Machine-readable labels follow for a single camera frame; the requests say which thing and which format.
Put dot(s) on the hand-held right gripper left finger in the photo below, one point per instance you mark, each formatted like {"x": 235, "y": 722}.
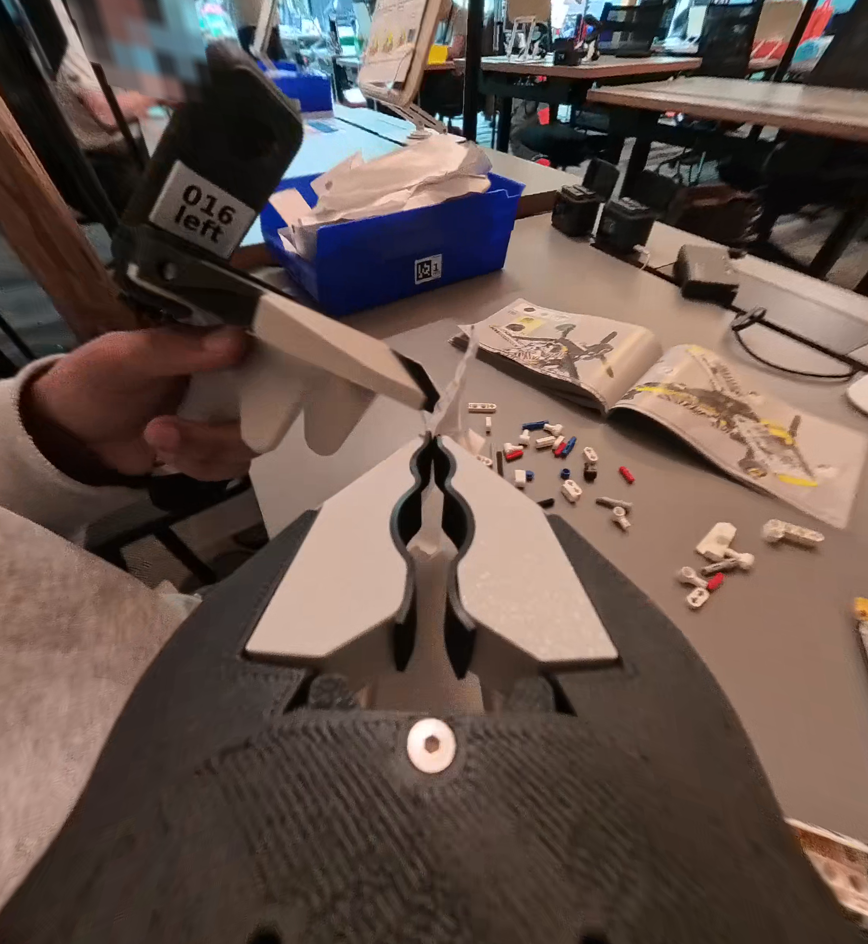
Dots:
{"x": 331, "y": 582}

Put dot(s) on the blue plastic bin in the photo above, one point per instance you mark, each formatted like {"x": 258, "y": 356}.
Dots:
{"x": 309, "y": 92}

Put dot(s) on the tan framed display screen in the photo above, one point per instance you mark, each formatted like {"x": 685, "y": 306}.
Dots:
{"x": 404, "y": 44}

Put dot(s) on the wooden partition panel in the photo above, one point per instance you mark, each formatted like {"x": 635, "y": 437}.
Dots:
{"x": 21, "y": 184}

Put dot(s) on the white lego bracket piece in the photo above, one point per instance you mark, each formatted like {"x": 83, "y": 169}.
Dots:
{"x": 715, "y": 542}

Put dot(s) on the black battery charger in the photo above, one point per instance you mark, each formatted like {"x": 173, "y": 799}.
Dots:
{"x": 622, "y": 225}
{"x": 574, "y": 210}

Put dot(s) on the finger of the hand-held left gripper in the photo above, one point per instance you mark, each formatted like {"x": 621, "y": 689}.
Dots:
{"x": 331, "y": 346}

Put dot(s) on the lego instruction booklet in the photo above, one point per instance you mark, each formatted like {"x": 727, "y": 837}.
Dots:
{"x": 736, "y": 428}

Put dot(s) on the paper blue bin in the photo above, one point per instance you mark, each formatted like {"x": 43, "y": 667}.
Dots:
{"x": 375, "y": 273}

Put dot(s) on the printed white paper bag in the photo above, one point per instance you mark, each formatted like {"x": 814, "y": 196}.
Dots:
{"x": 441, "y": 424}

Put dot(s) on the wooden top desk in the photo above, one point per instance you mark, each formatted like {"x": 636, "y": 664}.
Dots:
{"x": 589, "y": 68}
{"x": 773, "y": 107}

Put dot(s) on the power adapter brick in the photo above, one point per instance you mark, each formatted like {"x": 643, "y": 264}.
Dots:
{"x": 703, "y": 273}

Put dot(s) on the white angled lego beam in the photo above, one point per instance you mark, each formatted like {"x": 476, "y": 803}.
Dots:
{"x": 773, "y": 531}

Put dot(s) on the scattered small lego pieces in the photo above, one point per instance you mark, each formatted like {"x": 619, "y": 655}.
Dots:
{"x": 571, "y": 490}

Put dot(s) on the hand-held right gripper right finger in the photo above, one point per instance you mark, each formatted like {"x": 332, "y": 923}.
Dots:
{"x": 530, "y": 590}

